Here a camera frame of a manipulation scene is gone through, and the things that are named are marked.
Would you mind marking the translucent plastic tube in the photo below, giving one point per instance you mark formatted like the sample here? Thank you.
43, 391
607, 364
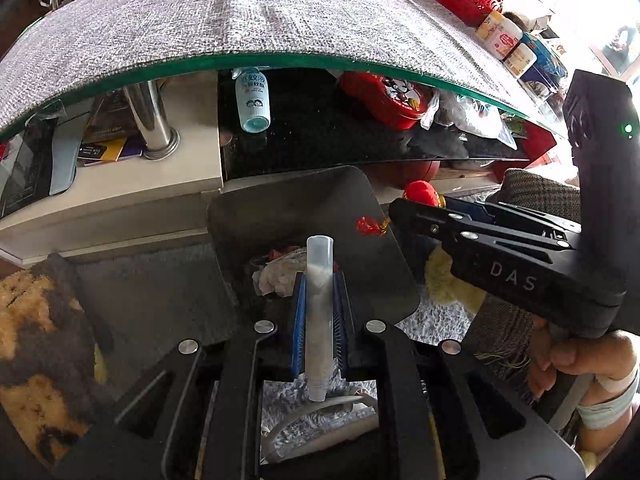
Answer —
319, 300

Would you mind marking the brown fuzzy cushion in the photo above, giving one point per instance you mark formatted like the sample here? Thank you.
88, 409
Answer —
45, 350

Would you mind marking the yellow capped white bottle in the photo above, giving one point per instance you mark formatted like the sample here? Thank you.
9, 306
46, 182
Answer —
489, 24

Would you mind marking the stack of booklets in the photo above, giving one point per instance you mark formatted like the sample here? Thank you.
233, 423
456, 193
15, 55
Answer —
107, 150

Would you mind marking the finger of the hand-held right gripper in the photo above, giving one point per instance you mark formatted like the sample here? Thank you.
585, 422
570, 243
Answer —
525, 217
425, 220

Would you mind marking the grey woven table mat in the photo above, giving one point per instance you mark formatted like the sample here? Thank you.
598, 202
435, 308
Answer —
250, 25

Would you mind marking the person's right forearm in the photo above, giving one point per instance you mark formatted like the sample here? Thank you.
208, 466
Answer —
612, 405

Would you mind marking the pink label white bottle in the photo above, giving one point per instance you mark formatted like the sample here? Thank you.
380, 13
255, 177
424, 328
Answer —
505, 42

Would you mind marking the red cartoon tin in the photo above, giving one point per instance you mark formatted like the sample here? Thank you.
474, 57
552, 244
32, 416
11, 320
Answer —
385, 100

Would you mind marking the steel table leg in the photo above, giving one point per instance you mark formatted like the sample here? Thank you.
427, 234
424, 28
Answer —
150, 120

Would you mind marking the red plush toy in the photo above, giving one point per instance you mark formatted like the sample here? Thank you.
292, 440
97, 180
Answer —
422, 194

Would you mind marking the cream table base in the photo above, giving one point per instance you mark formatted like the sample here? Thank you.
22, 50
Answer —
150, 200

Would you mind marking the black trash bin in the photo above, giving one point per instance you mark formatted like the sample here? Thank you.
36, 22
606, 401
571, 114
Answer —
280, 220

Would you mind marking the crumpled white tissue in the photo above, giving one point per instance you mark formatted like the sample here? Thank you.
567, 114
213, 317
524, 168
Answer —
277, 272

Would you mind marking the yellow plush toy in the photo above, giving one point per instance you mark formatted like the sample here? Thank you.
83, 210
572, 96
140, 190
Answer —
450, 280

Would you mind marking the person's right hand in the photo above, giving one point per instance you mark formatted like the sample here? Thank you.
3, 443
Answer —
565, 360

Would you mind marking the small cream jar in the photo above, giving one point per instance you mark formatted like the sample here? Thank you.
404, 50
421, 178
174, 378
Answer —
520, 60

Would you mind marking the blue round tin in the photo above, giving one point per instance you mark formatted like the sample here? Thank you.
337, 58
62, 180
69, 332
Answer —
545, 60

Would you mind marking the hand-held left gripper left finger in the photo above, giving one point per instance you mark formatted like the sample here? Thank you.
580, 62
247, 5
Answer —
298, 325

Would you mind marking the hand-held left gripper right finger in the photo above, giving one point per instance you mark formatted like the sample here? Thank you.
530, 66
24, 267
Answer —
341, 325

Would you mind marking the crumpled plastic bags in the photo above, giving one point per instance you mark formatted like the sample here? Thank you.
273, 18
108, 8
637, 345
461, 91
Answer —
470, 115

